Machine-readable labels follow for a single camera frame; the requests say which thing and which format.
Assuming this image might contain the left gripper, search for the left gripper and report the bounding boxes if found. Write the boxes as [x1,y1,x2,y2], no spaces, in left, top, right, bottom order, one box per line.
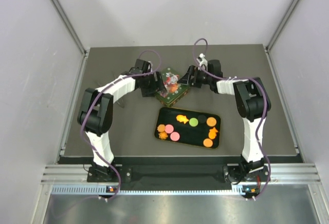
[141,70,167,97]

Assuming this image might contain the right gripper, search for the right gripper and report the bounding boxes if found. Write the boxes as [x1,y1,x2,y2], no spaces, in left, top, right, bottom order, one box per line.
[177,66,212,89]

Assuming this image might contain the gold tin lid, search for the gold tin lid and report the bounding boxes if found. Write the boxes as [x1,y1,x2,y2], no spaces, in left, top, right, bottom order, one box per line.
[161,67,189,91]

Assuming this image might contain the green christmas cookie tin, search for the green christmas cookie tin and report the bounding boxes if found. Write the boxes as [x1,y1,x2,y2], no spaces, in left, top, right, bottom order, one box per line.
[155,86,190,107]

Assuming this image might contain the metal serving tongs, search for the metal serving tongs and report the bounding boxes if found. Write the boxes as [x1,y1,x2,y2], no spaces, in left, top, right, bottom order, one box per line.
[94,71,125,108]

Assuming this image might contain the black gold-rimmed tray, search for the black gold-rimmed tray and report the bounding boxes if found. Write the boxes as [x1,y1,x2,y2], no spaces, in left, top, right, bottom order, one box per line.
[154,107,221,149]

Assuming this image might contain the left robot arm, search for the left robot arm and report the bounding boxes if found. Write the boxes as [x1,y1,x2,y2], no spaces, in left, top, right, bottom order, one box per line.
[77,59,165,182]

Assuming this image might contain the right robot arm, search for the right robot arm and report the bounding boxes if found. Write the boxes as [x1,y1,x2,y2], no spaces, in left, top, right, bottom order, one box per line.
[178,58,271,183]

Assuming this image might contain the orange fish cookie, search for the orange fish cookie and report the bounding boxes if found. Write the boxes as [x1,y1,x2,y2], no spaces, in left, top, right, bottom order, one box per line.
[208,127,218,140]
[176,115,189,124]

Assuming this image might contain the orange biscuit left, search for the orange biscuit left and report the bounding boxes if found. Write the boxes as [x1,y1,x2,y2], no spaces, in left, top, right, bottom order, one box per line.
[157,124,166,133]

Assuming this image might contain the orange biscuit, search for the orange biscuit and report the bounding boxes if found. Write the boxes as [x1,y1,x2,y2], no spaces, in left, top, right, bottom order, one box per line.
[203,138,213,148]
[157,124,166,133]
[206,117,217,127]

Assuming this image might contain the pink sandwich cookie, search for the pink sandwich cookie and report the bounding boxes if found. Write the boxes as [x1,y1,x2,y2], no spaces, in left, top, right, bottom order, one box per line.
[164,124,174,134]
[170,132,180,142]

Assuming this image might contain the orange biscuit top right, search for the orange biscuit top right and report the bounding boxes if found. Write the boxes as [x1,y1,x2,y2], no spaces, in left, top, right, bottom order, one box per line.
[206,117,217,127]

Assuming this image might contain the orange swirl cookie left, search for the orange swirl cookie left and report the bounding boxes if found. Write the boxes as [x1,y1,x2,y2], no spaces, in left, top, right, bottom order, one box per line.
[158,132,168,140]

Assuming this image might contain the orange biscuit bottom right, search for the orange biscuit bottom right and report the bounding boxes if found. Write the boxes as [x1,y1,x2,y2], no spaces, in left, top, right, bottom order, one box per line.
[203,138,213,148]

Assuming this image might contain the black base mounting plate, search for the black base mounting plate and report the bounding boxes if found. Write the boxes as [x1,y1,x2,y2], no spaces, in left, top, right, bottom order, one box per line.
[86,156,270,185]

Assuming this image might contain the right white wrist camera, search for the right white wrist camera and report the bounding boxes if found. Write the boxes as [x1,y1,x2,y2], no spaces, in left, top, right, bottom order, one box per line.
[197,53,208,70]

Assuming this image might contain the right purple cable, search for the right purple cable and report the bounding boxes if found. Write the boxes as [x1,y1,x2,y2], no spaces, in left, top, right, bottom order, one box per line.
[192,38,272,200]

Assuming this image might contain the purple cable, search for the purple cable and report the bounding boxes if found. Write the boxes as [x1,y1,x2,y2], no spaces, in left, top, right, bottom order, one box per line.
[192,38,272,200]
[80,50,162,201]

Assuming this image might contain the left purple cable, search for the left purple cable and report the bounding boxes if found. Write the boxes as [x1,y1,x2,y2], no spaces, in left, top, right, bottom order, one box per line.
[80,50,162,201]

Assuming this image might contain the grey slotted cable duct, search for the grey slotted cable duct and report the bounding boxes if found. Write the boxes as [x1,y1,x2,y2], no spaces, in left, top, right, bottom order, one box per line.
[51,182,260,196]

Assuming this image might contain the left aluminium frame post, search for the left aluminium frame post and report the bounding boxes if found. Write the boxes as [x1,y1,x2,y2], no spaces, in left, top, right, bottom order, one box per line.
[50,0,87,55]

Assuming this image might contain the aluminium frame post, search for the aluminium frame post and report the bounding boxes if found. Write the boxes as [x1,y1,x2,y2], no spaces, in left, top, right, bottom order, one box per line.
[50,0,87,55]
[264,0,301,53]

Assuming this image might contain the right aluminium frame post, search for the right aluminium frame post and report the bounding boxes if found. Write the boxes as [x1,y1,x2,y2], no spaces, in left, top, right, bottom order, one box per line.
[264,0,301,53]

